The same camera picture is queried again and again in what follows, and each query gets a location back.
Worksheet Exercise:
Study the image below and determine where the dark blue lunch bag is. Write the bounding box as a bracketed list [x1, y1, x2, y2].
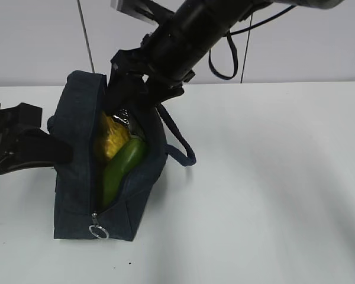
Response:
[47, 70, 196, 241]

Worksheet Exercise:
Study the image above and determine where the metal zipper pull ring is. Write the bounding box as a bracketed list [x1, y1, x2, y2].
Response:
[89, 212, 110, 239]

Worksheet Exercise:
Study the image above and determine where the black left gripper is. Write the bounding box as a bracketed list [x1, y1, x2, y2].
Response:
[0, 102, 73, 175]

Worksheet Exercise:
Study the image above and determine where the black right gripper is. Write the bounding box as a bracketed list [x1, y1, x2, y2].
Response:
[106, 34, 194, 115]

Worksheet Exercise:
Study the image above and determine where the green cucumber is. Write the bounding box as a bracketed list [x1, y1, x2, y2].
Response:
[101, 137, 148, 208]

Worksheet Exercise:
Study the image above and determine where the yellow pear-shaped gourd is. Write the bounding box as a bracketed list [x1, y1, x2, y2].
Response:
[93, 112, 130, 163]

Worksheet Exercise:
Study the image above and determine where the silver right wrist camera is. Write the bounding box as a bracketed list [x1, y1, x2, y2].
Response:
[111, 0, 156, 24]

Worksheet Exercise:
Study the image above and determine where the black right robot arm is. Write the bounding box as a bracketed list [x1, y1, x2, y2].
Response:
[104, 1, 273, 114]

